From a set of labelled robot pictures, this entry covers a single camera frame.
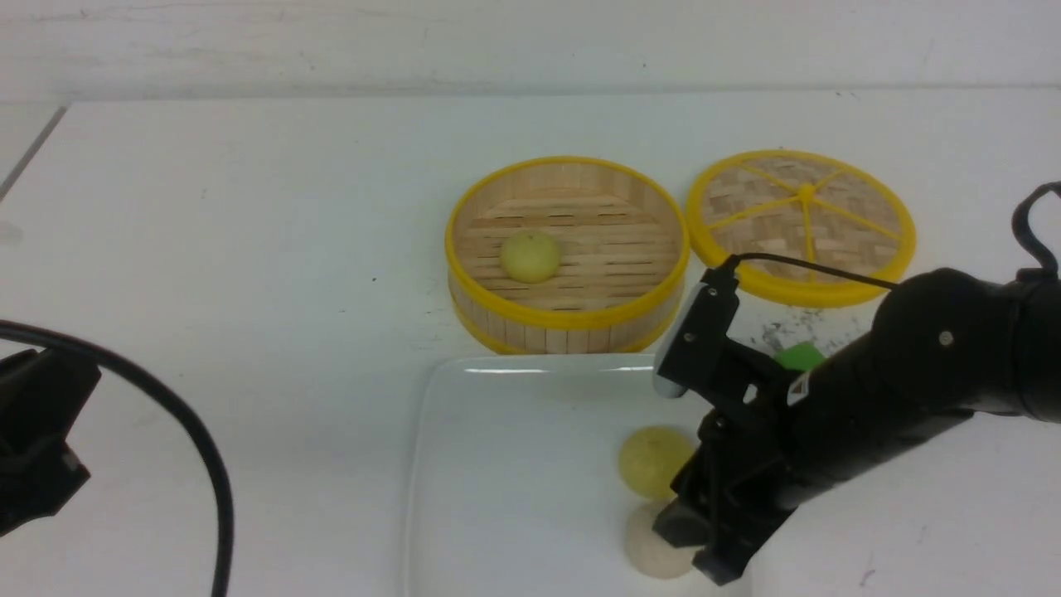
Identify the bamboo steamer basket yellow rim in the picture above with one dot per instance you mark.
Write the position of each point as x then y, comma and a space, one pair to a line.
624, 249

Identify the bamboo steamer lid yellow rim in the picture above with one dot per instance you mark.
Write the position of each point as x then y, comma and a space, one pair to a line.
825, 215

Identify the white steamed bun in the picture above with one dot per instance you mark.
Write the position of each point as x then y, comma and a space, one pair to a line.
647, 553

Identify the yellow steamed bun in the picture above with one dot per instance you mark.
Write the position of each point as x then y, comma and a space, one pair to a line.
530, 257
651, 457

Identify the green cube block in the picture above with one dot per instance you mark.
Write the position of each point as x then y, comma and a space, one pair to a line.
803, 356

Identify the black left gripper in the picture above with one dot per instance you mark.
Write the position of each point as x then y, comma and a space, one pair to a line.
42, 393

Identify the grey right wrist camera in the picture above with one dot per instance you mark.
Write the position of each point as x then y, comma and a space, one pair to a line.
691, 350

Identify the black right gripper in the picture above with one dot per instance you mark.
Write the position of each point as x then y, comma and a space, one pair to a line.
749, 473

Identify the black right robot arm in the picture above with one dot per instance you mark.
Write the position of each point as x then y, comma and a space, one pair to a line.
942, 347

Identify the white square plate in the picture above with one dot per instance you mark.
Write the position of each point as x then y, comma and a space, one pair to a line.
515, 489

